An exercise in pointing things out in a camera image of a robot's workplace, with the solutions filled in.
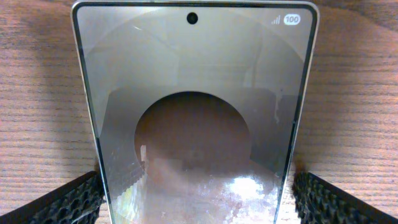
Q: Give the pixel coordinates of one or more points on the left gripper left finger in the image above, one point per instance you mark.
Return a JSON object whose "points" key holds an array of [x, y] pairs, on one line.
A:
{"points": [[77, 202]]}

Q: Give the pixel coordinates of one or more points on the bronze Galaxy smartphone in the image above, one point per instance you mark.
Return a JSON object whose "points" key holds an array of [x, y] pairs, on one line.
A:
{"points": [[194, 105]]}

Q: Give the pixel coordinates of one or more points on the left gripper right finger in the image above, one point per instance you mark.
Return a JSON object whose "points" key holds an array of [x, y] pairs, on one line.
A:
{"points": [[318, 201]]}

